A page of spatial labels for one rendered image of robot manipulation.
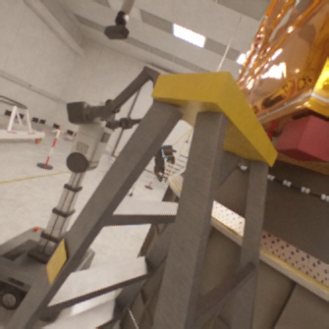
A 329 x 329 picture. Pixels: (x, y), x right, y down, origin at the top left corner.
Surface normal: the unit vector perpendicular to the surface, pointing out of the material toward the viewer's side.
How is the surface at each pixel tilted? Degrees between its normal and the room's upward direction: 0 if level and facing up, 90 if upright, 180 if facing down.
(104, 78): 90
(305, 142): 90
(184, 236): 87
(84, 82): 90
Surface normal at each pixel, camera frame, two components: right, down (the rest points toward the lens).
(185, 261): -0.61, -0.28
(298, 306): -0.46, -0.15
